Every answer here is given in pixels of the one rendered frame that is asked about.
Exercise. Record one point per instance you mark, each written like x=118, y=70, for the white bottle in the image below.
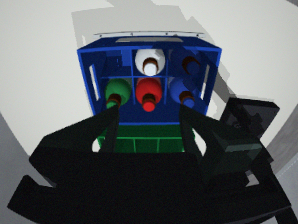
x=150, y=61

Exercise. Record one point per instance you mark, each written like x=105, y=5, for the green plastic crate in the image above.
x=168, y=137

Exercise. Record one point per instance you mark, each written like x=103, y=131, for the blue crate with dividers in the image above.
x=110, y=58

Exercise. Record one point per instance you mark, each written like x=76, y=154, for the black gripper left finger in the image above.
x=81, y=135

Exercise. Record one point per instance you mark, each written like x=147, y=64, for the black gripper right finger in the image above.
x=228, y=149

